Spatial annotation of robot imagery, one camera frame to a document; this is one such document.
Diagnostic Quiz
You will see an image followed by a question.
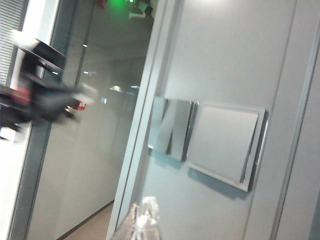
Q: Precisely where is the chrome mirrored wall switch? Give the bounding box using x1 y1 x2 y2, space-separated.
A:
146 96 195 163

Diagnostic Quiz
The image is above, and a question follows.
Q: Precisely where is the green illuminated exit sign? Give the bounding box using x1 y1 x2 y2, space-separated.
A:
128 0 151 20

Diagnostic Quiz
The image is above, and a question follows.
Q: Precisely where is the grey slatted window blind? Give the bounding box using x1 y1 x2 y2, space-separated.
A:
0 0 27 86

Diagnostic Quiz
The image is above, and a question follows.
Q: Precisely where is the clear plastic-wrapped right gripper finger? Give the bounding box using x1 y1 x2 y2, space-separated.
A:
116 195 164 240

